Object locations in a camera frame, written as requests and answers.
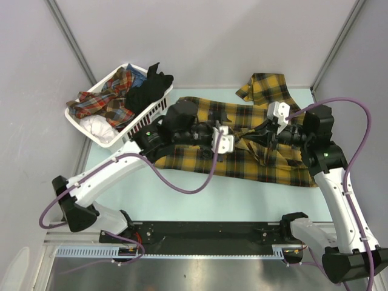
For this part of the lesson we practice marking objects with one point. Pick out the white slotted cable duct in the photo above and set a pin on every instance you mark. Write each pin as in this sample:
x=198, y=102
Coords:
x=108, y=252

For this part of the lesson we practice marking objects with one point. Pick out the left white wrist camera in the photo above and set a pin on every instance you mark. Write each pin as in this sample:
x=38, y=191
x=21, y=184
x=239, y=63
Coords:
x=223, y=141

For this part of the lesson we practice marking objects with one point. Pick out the white shirt in basket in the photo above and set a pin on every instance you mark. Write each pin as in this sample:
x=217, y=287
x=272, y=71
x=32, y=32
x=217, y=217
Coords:
x=98, y=126

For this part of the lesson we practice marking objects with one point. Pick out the aluminium frame rail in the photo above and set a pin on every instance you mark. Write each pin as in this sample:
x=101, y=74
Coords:
x=63, y=236

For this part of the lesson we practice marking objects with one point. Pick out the red plaid shirt in basket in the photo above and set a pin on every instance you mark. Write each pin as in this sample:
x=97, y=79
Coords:
x=108, y=103

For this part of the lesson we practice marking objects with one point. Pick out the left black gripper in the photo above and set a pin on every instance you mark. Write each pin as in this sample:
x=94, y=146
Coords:
x=219, y=118

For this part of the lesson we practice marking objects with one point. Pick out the right corner aluminium post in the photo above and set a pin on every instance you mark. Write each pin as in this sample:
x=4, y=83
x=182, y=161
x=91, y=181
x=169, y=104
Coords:
x=341, y=37

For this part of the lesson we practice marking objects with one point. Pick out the corner aluminium post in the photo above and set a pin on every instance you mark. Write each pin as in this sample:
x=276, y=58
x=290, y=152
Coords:
x=341, y=37
x=70, y=39

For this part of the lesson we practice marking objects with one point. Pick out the yellow plaid long sleeve shirt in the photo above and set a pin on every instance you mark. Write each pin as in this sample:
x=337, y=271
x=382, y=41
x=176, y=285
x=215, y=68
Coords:
x=251, y=160

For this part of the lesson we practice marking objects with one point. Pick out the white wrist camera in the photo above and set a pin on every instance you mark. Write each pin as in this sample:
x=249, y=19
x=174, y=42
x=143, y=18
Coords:
x=278, y=112
x=223, y=141

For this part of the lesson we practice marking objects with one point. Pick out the left corner aluminium post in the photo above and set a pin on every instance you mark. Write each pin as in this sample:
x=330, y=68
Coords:
x=70, y=39

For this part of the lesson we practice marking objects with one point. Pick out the blue shirt in basket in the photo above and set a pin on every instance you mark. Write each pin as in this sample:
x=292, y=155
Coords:
x=138, y=77

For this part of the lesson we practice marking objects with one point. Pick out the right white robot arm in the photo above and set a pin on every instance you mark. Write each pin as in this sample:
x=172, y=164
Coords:
x=353, y=252

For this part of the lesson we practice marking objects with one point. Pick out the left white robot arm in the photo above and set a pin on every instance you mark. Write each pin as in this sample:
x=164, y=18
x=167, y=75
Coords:
x=180, y=126

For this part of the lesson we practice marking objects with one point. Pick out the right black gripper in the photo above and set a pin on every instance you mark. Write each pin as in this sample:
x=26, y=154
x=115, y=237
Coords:
x=263, y=133

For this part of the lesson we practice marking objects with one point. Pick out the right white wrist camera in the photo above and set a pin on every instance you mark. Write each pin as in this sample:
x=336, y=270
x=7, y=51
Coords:
x=278, y=112

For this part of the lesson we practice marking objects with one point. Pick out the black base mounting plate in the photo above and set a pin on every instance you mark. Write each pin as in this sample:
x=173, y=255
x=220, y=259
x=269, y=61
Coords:
x=185, y=238

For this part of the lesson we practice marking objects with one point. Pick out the black shirt in basket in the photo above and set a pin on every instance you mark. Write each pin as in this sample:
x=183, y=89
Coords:
x=151, y=90

